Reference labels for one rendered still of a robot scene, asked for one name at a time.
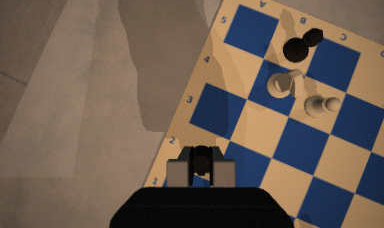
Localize blue and tan chessboard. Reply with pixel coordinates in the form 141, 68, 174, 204
144, 0, 384, 228

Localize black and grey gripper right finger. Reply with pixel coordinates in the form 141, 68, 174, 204
209, 146, 236, 187

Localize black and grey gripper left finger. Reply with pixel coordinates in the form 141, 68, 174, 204
166, 146, 194, 187

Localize white pawn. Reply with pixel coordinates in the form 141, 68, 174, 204
304, 95, 341, 117

